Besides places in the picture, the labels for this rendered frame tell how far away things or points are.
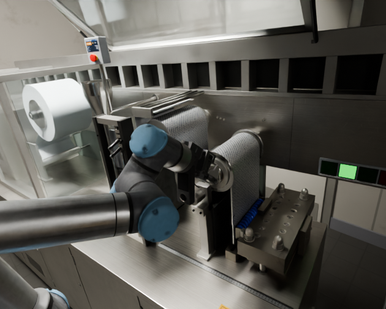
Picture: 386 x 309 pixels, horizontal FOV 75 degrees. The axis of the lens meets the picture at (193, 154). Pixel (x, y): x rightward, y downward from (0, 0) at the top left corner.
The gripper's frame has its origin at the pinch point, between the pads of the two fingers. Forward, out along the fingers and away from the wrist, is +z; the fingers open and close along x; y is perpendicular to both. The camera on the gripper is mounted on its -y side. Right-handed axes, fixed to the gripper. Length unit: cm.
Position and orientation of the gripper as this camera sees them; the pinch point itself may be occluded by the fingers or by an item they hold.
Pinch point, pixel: (211, 182)
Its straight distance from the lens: 82.5
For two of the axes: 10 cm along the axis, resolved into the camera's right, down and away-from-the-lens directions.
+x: -8.1, -1.7, 5.7
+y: 3.1, -9.4, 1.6
